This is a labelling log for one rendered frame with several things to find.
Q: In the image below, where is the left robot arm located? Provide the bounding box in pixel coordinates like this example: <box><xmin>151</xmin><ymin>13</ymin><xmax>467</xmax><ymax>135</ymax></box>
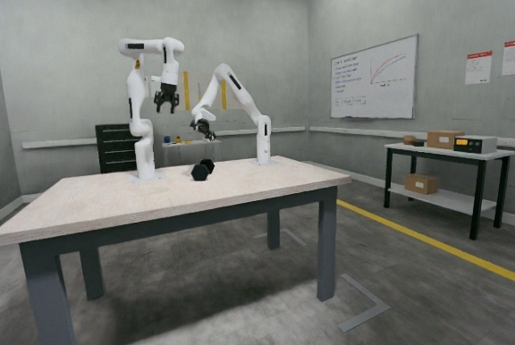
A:
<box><xmin>192</xmin><ymin>63</ymin><xmax>271</xmax><ymax>164</ymax></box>

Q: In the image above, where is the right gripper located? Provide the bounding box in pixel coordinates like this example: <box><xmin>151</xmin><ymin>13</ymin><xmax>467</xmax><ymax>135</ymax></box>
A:
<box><xmin>154</xmin><ymin>82</ymin><xmax>180</xmax><ymax>114</ymax></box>

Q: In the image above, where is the black hex dumbbell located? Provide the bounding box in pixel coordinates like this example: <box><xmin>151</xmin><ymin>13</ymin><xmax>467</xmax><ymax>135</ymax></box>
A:
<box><xmin>190</xmin><ymin>159</ymin><xmax>215</xmax><ymax>181</ymax></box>

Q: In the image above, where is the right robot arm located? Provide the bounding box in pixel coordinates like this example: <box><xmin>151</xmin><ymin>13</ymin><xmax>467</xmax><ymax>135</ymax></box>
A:
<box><xmin>118</xmin><ymin>38</ymin><xmax>184</xmax><ymax>179</ymax></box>

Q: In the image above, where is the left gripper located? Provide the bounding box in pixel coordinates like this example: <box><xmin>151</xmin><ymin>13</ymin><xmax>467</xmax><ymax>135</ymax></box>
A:
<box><xmin>190</xmin><ymin>118</ymin><xmax>216</xmax><ymax>141</ymax></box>

